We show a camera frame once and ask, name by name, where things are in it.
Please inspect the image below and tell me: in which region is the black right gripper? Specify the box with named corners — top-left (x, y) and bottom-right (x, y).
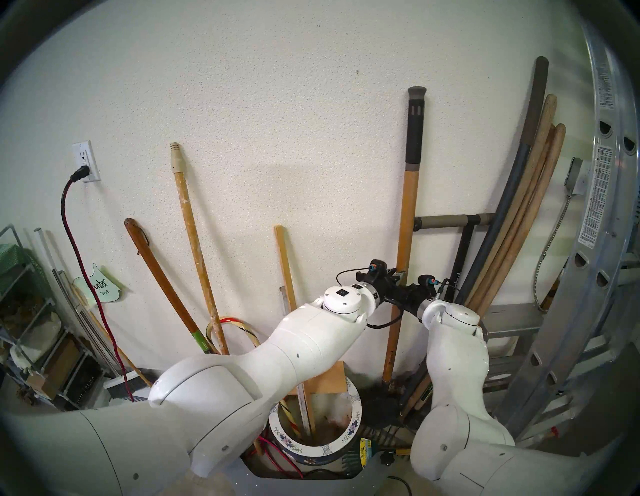
top-left (399, 284), bottom-right (436, 319)

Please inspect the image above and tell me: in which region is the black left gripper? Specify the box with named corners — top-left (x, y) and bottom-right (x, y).
top-left (356, 269), bottom-right (407, 307)

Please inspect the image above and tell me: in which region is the wooden tool with black grip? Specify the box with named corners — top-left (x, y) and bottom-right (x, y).
top-left (381, 86), bottom-right (427, 396)

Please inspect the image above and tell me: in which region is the light wooden stick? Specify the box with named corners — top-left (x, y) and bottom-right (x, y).
top-left (274, 226), bottom-right (316, 436)

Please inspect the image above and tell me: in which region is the floral ceramic pot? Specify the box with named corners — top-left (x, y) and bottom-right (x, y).
top-left (267, 378), bottom-right (363, 468)

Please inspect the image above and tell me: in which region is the grey metal strip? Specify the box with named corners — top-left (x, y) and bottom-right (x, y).
top-left (279, 286), bottom-right (311, 436)

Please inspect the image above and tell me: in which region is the wooden board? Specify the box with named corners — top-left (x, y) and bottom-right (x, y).
top-left (300, 361), bottom-right (347, 396)

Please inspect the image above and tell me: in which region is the flexible metal conduit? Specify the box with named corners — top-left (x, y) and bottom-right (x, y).
top-left (533, 195), bottom-right (573, 313)

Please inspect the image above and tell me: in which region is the striped candy cane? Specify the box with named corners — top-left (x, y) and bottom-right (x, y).
top-left (206, 316), bottom-right (301, 436)

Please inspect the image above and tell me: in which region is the grey electrical box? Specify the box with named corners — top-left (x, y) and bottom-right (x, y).
top-left (565, 158), bottom-right (588, 197)

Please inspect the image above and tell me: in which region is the light wooden pole threaded tip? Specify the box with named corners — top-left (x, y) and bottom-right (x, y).
top-left (170, 142), bottom-right (231, 356)

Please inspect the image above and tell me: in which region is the aluminium extension ladder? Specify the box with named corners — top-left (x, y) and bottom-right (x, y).
top-left (490, 20), bottom-right (640, 451)

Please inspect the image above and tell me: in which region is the dark brown wooden pole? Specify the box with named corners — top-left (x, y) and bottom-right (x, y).
top-left (124, 218), bottom-right (218, 355)

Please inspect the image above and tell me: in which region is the green paper sign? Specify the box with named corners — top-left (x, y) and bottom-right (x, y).
top-left (73, 263), bottom-right (122, 304)

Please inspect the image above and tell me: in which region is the white vented appliance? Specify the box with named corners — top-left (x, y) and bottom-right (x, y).
top-left (102, 369), bottom-right (156, 401)

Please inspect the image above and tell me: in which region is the white plastic pipe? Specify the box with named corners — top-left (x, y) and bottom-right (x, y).
top-left (33, 228), bottom-right (118, 371)

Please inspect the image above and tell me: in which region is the black left camera cable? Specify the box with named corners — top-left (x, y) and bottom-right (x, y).
top-left (336, 267), bottom-right (404, 330)

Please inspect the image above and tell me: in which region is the black tool with T-handle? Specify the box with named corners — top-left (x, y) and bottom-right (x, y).
top-left (414, 214), bottom-right (497, 306)

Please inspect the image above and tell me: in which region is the yellow handled rake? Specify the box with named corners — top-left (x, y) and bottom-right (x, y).
top-left (372, 425), bottom-right (416, 458)

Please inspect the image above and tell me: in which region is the dark grey long tool handle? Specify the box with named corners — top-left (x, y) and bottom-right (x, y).
top-left (452, 56), bottom-right (551, 306)

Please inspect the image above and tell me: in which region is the long wooden tool handle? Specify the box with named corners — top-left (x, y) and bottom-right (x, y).
top-left (470, 126), bottom-right (557, 313)
top-left (475, 123), bottom-right (566, 318)
top-left (465, 94), bottom-right (558, 311)

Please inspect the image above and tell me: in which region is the red black cord reel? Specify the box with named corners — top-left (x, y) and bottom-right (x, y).
top-left (242, 435), bottom-right (301, 476)

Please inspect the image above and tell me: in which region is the grey metal rail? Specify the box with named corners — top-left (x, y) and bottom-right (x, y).
top-left (52, 270), bottom-right (118, 373)

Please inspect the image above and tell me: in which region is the red black power cord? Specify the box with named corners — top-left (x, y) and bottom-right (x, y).
top-left (60, 166), bottom-right (136, 401)

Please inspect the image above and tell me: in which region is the white wall outlet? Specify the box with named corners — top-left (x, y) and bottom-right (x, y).
top-left (72, 140), bottom-right (101, 184)

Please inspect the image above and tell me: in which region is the metal wire shelf rack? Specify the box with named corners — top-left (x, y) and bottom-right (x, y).
top-left (0, 224), bottom-right (108, 416)

